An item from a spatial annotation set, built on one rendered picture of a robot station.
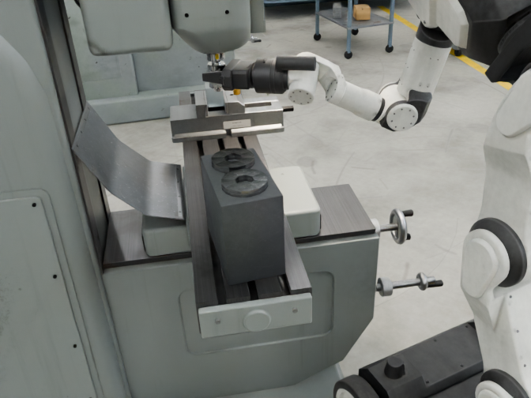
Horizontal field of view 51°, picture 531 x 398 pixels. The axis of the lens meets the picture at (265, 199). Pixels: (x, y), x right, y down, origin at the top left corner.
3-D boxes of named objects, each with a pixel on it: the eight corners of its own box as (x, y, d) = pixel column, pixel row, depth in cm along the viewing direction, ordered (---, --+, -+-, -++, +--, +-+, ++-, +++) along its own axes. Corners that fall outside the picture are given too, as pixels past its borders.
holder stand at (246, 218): (258, 218, 132) (254, 141, 121) (286, 274, 113) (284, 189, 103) (208, 227, 129) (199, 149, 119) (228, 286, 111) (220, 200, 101)
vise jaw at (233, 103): (240, 99, 180) (239, 87, 178) (245, 113, 170) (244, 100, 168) (222, 100, 179) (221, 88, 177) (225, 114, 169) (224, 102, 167)
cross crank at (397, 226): (402, 229, 188) (405, 199, 182) (416, 249, 178) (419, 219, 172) (356, 235, 186) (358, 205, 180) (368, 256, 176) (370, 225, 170)
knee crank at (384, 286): (438, 279, 179) (439, 264, 176) (446, 291, 174) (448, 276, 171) (371, 289, 177) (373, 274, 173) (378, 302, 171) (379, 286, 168)
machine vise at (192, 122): (276, 114, 186) (276, 82, 180) (284, 132, 173) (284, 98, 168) (171, 124, 182) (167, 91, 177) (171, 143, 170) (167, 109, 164)
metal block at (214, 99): (223, 99, 176) (221, 80, 173) (224, 106, 171) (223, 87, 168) (206, 100, 175) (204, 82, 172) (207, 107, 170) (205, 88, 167)
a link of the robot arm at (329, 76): (291, 61, 144) (336, 81, 147) (285, 89, 140) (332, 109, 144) (303, 46, 138) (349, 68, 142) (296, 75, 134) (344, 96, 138)
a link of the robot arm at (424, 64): (414, 110, 153) (444, 32, 140) (426, 136, 143) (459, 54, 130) (374, 104, 152) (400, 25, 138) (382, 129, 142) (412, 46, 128)
